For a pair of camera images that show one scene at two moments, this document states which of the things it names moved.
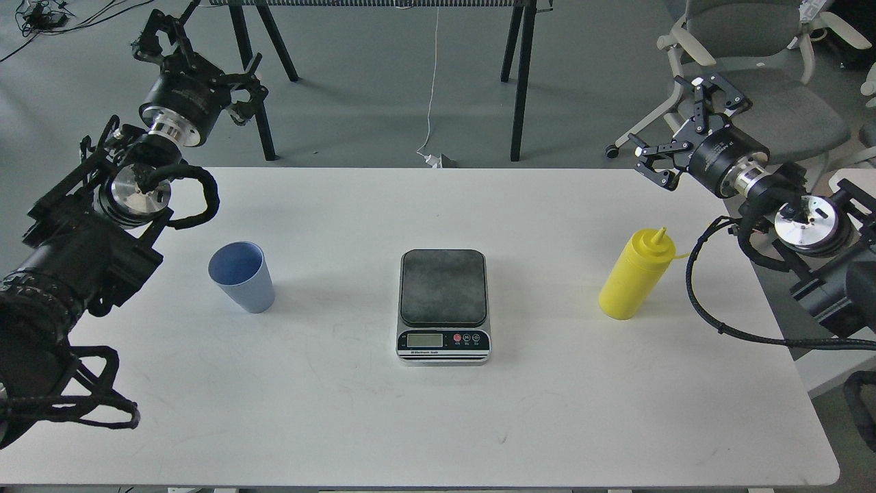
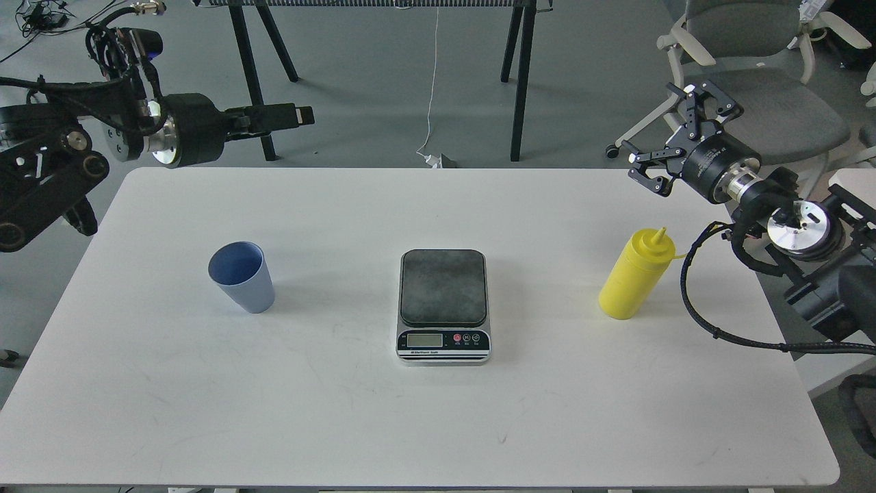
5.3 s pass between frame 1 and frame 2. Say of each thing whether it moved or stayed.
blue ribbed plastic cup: stayed
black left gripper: moved
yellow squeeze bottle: stayed
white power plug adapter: stayed
